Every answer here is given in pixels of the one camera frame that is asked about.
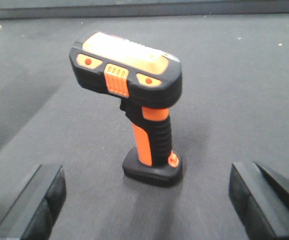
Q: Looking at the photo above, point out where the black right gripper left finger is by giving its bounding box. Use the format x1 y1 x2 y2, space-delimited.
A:
0 164 67 240

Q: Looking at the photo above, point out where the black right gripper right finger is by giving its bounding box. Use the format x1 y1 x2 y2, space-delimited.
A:
228 162 289 240

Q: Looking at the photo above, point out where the orange black barcode scanner gun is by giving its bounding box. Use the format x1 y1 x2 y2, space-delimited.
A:
69 31 183 186

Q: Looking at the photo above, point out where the dark raised table edge rail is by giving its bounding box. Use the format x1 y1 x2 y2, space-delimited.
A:
0 0 289 20

